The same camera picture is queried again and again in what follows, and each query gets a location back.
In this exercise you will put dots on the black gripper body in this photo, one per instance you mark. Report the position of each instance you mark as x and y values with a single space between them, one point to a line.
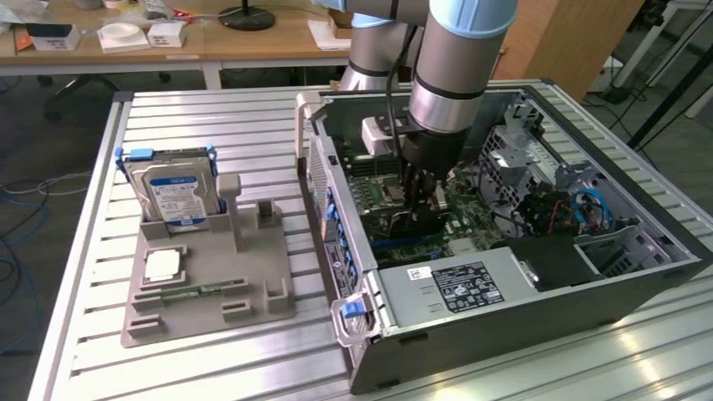
435 152

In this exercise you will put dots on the black graphics card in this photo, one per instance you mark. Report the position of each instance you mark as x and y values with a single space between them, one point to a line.
418 229

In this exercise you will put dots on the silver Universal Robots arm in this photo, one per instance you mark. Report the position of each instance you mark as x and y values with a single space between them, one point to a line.
456 62

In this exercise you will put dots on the CPU socket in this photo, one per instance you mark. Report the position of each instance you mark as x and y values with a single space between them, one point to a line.
390 190

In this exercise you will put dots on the green motherboard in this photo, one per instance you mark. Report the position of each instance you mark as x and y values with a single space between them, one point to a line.
468 234

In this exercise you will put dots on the blue expansion slot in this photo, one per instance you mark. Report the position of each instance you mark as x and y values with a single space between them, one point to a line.
382 243

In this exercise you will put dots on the perforated metal drive cage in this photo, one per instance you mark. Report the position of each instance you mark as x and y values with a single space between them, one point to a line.
512 167

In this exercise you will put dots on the grey power supply unit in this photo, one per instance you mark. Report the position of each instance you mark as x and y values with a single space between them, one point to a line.
412 301

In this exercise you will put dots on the white paper booklet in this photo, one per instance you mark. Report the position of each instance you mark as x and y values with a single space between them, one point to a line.
328 39

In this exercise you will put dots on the wooden cabinet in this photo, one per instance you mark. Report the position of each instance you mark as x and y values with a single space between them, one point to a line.
568 42

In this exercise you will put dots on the brown cardboard box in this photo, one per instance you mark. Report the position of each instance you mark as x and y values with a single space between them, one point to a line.
340 18

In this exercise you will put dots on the black open PC case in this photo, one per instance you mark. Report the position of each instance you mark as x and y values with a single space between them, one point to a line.
502 334

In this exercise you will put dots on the metal disk bay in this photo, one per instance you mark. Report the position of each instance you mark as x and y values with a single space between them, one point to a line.
630 250

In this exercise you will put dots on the grey parts rack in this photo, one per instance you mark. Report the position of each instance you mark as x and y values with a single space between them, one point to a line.
213 259

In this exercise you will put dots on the wooden desk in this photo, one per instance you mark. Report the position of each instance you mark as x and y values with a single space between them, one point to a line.
251 42

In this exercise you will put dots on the hard disk in blue caddy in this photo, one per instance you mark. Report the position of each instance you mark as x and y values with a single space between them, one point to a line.
173 196

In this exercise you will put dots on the black tripod stand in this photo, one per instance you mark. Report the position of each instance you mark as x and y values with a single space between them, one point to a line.
674 83

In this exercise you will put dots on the black lamp base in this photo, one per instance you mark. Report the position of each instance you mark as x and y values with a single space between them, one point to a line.
248 18

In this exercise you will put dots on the green RAM stick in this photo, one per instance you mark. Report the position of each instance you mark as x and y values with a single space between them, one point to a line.
190 290

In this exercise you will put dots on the silver CPU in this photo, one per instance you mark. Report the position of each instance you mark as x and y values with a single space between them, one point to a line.
162 265

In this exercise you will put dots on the plain white box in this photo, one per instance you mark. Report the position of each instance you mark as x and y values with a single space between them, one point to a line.
166 35

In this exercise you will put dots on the white square dish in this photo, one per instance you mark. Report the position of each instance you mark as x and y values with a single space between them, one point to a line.
123 39

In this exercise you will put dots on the black office chair base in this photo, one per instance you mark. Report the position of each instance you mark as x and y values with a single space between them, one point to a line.
73 85

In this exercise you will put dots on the white box with dark top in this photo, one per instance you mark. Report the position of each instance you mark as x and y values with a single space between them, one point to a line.
53 39

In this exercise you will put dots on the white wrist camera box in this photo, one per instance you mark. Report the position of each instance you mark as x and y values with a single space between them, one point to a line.
379 138

